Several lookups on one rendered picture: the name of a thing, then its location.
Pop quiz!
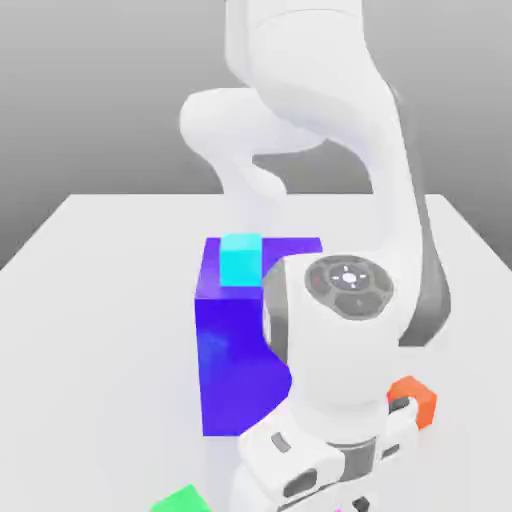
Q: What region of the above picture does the small cyan cube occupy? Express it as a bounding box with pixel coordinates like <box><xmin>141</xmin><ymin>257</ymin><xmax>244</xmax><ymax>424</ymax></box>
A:
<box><xmin>219</xmin><ymin>232</ymin><xmax>264</xmax><ymax>288</ymax></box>

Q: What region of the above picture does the small orange cube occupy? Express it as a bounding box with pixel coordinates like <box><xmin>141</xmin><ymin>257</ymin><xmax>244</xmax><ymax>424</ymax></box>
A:
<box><xmin>386</xmin><ymin>374</ymin><xmax>438</xmax><ymax>432</ymax></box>

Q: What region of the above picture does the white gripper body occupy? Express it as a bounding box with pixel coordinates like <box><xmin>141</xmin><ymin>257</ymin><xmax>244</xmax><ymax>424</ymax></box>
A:
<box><xmin>275</xmin><ymin>478</ymin><xmax>384</xmax><ymax>512</ymax></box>

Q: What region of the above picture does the large blue box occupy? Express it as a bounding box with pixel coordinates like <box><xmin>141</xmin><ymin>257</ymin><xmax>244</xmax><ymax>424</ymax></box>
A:
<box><xmin>194</xmin><ymin>236</ymin><xmax>324</xmax><ymax>438</ymax></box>

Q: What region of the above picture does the small green cube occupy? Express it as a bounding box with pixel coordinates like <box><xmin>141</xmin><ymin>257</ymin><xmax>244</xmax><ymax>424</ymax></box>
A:
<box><xmin>149</xmin><ymin>483</ymin><xmax>212</xmax><ymax>512</ymax></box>

